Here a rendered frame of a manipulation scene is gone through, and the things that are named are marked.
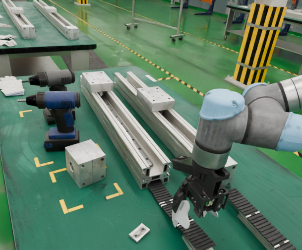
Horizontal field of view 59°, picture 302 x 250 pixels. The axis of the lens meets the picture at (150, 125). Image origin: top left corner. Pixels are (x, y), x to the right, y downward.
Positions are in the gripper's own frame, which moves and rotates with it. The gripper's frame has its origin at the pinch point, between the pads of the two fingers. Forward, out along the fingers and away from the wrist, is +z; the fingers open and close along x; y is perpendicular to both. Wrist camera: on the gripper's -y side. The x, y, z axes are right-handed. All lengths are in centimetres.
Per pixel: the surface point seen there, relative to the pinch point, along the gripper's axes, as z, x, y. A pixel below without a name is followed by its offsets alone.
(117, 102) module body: -3, 3, -63
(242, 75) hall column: 68, 259, -237
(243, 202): 2.5, 19.8, 0.0
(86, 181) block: 3.8, -20.1, -25.8
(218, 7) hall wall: 54, 709, -866
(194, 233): 2.1, -0.3, 3.9
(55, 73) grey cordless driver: -16, -21, -69
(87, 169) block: -0.7, -19.6, -25.9
